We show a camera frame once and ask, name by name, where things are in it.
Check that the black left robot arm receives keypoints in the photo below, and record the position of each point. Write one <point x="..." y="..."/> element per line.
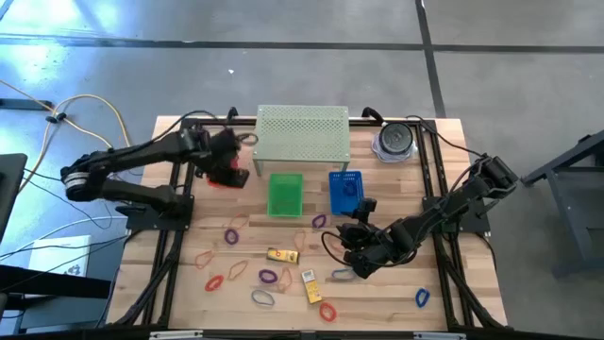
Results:
<point x="141" y="151"/>

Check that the grey metal cart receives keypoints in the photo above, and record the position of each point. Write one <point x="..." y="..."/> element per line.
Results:
<point x="580" y="212"/>

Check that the black curved connector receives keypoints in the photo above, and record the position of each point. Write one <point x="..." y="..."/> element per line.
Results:
<point x="373" y="113"/>
<point x="231" y="113"/>

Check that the green plastic basket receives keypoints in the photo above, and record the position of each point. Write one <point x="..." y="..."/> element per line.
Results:
<point x="285" y="196"/>

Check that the black furniture beam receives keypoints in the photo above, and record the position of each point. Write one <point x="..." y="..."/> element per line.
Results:
<point x="47" y="283"/>

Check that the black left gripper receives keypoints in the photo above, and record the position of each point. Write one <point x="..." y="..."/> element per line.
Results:
<point x="224" y="146"/>

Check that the blue coil wristband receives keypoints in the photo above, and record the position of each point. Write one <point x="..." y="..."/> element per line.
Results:
<point x="417" y="298"/>
<point x="343" y="189"/>

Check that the grey rubber band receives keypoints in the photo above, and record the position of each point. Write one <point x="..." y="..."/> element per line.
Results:
<point x="252" y="297"/>

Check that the orange rubber band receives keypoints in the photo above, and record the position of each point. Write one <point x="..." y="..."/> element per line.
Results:
<point x="330" y="243"/>
<point x="231" y="274"/>
<point x="232" y="222"/>
<point x="295" y="241"/>
<point x="279" y="279"/>
<point x="197" y="260"/>

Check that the black desk top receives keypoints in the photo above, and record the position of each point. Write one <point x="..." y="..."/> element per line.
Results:
<point x="9" y="189"/>

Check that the white cardboard box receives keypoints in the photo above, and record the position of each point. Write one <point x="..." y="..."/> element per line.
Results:
<point x="56" y="250"/>

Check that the black flat floor bar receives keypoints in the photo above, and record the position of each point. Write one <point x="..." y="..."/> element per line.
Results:
<point x="23" y="104"/>

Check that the yellow crayon box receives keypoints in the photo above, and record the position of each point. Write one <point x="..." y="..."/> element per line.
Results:
<point x="283" y="255"/>
<point x="311" y="286"/>

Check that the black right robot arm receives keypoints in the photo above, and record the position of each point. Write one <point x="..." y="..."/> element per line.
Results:
<point x="424" y="218"/>

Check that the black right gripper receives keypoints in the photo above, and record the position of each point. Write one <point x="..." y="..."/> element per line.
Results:
<point x="377" y="250"/>

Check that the green perforated metal shelf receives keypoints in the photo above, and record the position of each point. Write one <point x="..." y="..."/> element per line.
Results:
<point x="302" y="132"/>

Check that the red coil wristband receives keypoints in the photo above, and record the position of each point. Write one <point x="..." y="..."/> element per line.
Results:
<point x="206" y="285"/>
<point x="321" y="311"/>

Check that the red plastic basket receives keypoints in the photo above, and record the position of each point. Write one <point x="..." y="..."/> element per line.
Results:
<point x="234" y="163"/>

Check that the blue plastic basket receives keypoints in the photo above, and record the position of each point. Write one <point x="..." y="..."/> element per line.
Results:
<point x="337" y="203"/>

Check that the white cylinder with black top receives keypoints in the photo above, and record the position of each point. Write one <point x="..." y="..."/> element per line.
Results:
<point x="396" y="138"/>

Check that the silver metal bracket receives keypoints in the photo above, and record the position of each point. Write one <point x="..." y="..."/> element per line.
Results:
<point x="440" y="336"/>
<point x="175" y="335"/>

